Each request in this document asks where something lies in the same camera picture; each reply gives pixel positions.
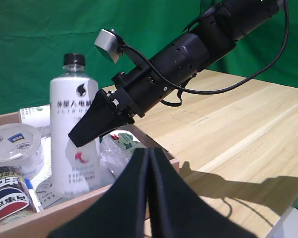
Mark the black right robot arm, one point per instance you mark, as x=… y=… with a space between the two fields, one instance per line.
x=193 y=52

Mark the dark cola can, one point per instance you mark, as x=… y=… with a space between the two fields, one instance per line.
x=7 y=198

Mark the brown cardboard box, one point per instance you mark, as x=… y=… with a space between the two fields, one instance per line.
x=64 y=215

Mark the white bottle with green logo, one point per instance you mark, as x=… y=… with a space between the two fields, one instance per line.
x=32 y=115

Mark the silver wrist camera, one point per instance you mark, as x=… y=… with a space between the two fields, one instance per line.
x=106 y=44

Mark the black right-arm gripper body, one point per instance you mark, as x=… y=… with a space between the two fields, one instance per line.
x=139 y=91

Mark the white marker with blue cap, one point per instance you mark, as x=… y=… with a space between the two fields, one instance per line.
x=33 y=196

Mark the clear packing tape roll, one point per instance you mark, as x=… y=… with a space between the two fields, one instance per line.
x=15 y=138

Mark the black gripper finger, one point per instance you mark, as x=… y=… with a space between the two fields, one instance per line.
x=183 y=210
x=119 y=205
x=92 y=124

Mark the white printed paper leaflet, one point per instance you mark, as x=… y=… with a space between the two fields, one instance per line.
x=46 y=191

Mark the green backdrop cloth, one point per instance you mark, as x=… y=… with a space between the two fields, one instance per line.
x=39 y=29

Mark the white bottle with silver shoulder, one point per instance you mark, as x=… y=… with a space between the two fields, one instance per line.
x=64 y=119

